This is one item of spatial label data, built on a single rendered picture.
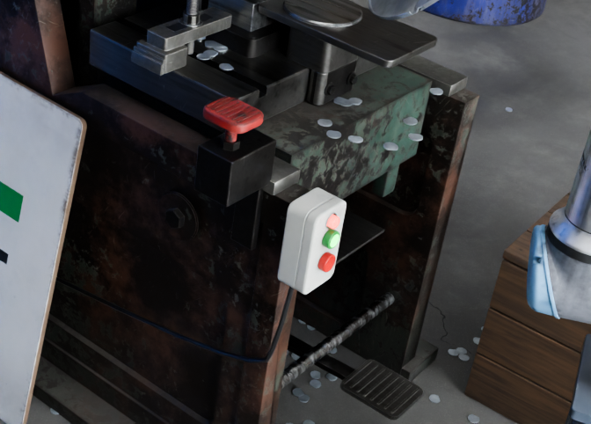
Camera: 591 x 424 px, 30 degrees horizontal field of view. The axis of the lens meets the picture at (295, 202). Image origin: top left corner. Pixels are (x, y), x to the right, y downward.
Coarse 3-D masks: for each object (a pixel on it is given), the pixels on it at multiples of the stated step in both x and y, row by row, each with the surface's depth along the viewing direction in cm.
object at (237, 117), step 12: (228, 96) 146; (204, 108) 143; (216, 108) 143; (228, 108) 144; (240, 108) 144; (252, 108) 144; (216, 120) 142; (228, 120) 141; (240, 120) 141; (252, 120) 142; (228, 132) 144; (240, 132) 141
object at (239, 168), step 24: (216, 144) 146; (240, 144) 147; (264, 144) 148; (216, 168) 145; (240, 168) 145; (264, 168) 150; (216, 192) 147; (240, 192) 148; (240, 216) 158; (240, 240) 160
